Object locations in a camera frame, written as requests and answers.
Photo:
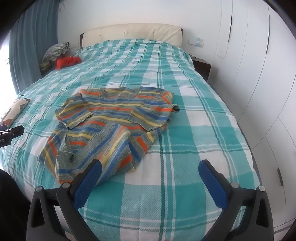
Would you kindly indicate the olive green cloth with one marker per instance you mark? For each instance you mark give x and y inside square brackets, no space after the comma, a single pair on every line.
[44,65]

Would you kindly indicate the dark wooden nightstand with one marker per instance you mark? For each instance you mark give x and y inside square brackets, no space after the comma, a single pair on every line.
[201,66]

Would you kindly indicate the red fluffy cloth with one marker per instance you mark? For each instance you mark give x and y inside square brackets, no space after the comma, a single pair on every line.
[67,62]

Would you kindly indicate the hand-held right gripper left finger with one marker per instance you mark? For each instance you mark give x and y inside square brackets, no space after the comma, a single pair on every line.
[87,183]

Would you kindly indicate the cream padded headboard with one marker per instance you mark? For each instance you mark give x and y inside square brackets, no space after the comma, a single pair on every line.
[131,32]

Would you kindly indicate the white wardrobe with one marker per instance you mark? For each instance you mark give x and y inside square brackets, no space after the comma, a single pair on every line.
[261,76]

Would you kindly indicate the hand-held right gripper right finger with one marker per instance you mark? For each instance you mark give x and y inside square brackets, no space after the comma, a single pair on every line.
[214,183]

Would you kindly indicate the striped knit sweater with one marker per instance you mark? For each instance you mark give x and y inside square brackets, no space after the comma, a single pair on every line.
[108,125]

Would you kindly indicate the grey checked cloth bundle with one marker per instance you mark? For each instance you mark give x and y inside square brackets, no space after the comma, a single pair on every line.
[55,52]

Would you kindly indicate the patterned beige pillow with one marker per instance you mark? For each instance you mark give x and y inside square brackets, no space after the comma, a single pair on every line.
[15,110]

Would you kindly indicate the teal curtain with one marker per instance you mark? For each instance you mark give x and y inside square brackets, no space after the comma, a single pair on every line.
[30,44]

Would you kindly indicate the white wall switch panel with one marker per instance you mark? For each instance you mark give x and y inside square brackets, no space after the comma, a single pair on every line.
[196,42]

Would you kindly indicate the bed with teal plaid cover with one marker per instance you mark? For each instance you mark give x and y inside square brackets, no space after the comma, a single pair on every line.
[143,120]

